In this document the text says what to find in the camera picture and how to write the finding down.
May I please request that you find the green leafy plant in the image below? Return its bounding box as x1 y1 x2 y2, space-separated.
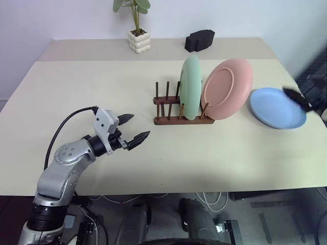
113 0 151 36

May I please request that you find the wooden dish rack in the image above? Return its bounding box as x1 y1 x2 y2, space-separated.
153 80 216 126

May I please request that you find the black table frame beam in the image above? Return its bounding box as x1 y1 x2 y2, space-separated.
229 188 317 202

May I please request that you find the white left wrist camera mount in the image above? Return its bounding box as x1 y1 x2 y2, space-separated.
91 106 121 156

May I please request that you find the blue plate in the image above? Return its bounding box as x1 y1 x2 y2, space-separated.
249 87 308 130

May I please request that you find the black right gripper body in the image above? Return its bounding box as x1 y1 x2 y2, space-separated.
305 88 327 110

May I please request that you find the black metal bracket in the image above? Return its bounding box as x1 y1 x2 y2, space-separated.
76 221 101 245
216 219 244 245

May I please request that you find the black cable under table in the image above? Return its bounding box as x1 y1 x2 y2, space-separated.
76 203 110 245

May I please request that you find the green plate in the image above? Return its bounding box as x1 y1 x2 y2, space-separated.
179 55 203 121

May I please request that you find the grey floor tape strip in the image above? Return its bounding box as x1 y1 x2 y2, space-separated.
249 201 290 209
259 213 273 243

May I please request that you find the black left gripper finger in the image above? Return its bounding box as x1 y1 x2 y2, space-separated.
126 130 151 152
117 113 135 126

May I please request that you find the white cable under table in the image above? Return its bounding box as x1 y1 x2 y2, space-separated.
195 191 229 213
89 192 170 205

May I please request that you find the white bubble plant pot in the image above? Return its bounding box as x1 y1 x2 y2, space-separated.
127 30 151 55

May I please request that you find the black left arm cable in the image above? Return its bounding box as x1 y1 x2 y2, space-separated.
43 105 99 170

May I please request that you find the pink plate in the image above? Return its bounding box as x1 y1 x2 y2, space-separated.
200 58 254 120

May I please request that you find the black foam block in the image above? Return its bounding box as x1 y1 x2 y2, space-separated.
184 30 216 54

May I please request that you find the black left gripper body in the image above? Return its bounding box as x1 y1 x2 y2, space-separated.
108 129 129 152

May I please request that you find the dark rounded shape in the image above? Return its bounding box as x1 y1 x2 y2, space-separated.
178 198 221 245
118 201 152 245

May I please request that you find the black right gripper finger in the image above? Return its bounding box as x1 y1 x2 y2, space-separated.
283 87 312 112

